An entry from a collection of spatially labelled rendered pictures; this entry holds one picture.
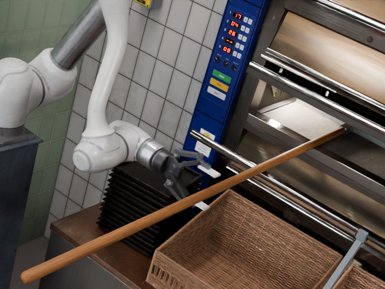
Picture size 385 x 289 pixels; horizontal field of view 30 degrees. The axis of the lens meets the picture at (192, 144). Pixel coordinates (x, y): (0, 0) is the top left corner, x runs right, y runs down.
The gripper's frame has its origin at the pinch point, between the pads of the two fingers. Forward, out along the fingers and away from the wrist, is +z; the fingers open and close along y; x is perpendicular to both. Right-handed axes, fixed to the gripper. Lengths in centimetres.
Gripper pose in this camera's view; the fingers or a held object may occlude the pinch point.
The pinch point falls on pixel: (208, 190)
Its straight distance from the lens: 221.6
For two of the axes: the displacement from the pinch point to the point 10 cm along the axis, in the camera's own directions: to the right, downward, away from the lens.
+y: -2.7, 8.6, 4.3
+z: 7.6, 4.6, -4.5
